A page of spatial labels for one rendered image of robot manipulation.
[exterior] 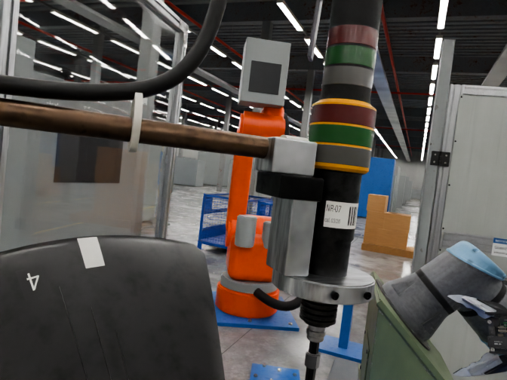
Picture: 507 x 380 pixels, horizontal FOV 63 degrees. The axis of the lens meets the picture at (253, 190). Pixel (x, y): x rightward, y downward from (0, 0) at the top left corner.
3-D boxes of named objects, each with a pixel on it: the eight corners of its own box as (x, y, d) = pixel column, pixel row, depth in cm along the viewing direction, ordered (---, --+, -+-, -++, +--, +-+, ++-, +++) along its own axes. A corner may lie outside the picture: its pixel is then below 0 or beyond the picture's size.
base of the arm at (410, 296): (383, 284, 108) (415, 262, 106) (423, 337, 102) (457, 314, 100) (377, 287, 94) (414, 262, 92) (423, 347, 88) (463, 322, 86)
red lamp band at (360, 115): (331, 120, 26) (333, 100, 25) (298, 124, 30) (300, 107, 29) (388, 130, 27) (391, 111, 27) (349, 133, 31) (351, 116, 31)
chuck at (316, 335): (311, 344, 28) (315, 310, 28) (301, 335, 30) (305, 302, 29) (328, 343, 29) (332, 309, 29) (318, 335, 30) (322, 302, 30)
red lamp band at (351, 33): (344, 39, 26) (346, 19, 26) (316, 50, 29) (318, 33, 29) (387, 50, 27) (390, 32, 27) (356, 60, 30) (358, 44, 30)
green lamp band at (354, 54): (341, 60, 26) (344, 41, 26) (314, 69, 29) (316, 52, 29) (385, 71, 27) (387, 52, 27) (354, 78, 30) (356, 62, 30)
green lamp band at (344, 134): (329, 141, 26) (331, 121, 26) (296, 142, 30) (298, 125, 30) (385, 150, 27) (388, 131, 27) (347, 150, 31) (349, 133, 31)
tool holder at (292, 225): (270, 307, 24) (290, 135, 23) (230, 273, 30) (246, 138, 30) (396, 304, 27) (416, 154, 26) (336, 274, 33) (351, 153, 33)
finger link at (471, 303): (447, 280, 84) (492, 307, 77) (457, 286, 88) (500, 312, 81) (439, 293, 84) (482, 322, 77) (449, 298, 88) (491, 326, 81)
